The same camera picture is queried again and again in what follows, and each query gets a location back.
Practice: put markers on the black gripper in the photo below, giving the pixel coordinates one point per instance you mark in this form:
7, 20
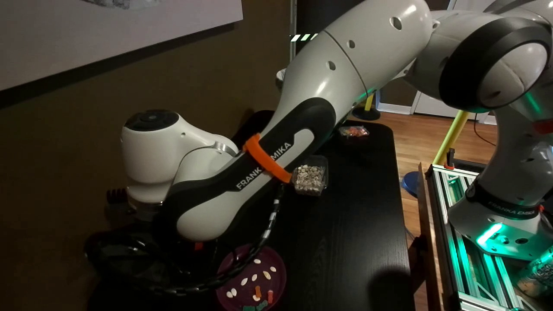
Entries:
148, 236

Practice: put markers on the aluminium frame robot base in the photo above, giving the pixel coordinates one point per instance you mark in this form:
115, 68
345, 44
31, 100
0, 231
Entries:
459, 253

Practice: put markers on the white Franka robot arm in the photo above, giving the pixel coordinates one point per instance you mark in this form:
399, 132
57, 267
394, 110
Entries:
321, 87

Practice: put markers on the brown bristle brush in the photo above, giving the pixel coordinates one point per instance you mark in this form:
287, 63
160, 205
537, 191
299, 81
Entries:
115, 196

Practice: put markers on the purple plate with pills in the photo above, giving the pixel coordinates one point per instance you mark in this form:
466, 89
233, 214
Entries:
247, 283

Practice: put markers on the rectangular clear container with grains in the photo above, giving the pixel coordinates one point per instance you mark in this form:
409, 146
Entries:
311, 177

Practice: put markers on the small clear snack packet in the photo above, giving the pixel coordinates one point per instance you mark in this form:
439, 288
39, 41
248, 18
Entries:
352, 132

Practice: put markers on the striped caution tape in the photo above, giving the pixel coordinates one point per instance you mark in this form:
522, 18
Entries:
302, 37

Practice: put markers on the yellow stick with black base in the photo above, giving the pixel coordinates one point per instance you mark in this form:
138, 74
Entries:
366, 110

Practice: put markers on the blue round object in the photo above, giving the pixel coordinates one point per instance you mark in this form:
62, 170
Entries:
409, 184

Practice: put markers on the yellow pole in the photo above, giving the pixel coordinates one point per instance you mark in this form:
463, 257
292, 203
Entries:
451, 136

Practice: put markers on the white wall board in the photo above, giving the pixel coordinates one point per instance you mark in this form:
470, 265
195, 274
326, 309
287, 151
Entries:
86, 36

